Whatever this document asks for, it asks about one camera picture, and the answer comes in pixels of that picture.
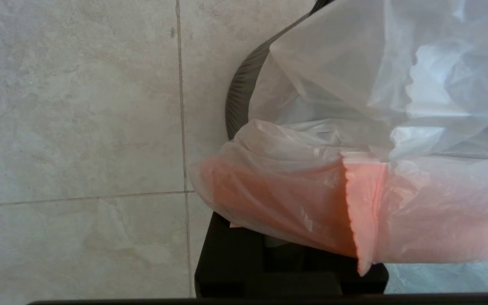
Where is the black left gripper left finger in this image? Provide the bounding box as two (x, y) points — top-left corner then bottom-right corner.
(194, 211), (270, 298)

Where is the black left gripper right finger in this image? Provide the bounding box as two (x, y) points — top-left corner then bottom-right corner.
(265, 237), (390, 296)

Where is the white red-print trash bag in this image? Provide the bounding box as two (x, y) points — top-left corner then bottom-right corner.
(188, 0), (488, 277)

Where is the black trash bin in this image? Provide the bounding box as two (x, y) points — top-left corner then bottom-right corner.
(225, 0), (336, 141)

